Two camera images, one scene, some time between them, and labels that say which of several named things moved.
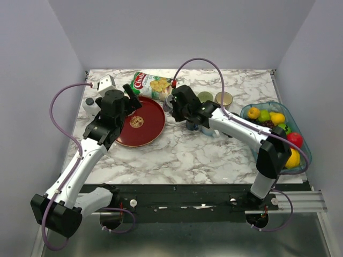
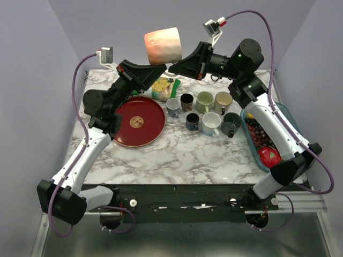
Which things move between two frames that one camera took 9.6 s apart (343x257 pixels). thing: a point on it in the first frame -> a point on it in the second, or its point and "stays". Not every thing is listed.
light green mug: [205, 96] stays
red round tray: [144, 126] stays
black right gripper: [177, 116] -> [196, 65]
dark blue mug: [191, 126] stays
